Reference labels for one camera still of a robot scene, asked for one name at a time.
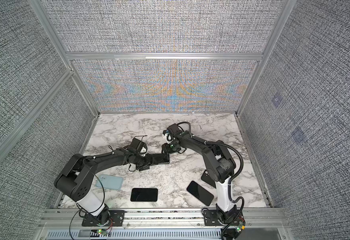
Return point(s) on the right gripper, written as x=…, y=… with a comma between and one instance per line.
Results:
x=165, y=147

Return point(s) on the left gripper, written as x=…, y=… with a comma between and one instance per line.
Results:
x=147, y=165

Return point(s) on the black phone case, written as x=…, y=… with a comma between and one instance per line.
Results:
x=158, y=159
x=207, y=179

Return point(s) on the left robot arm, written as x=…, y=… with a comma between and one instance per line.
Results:
x=76, y=178

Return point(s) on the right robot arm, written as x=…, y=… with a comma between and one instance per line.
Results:
x=219, y=164

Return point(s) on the light blue phone case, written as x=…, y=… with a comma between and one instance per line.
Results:
x=110, y=182

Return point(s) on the black smartphone front centre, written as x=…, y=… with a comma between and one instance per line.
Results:
x=144, y=195

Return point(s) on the black smartphone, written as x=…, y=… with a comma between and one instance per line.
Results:
x=144, y=195
x=200, y=193

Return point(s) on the black smartphone front right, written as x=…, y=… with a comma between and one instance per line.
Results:
x=200, y=193

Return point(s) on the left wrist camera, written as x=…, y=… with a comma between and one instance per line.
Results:
x=138, y=146

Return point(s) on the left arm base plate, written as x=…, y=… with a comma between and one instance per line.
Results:
x=114, y=217

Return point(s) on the aluminium front rail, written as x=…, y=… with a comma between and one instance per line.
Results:
x=164, y=224

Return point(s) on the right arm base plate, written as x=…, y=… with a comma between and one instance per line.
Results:
x=215, y=217

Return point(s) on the aluminium frame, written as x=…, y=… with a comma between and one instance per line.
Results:
x=30, y=63

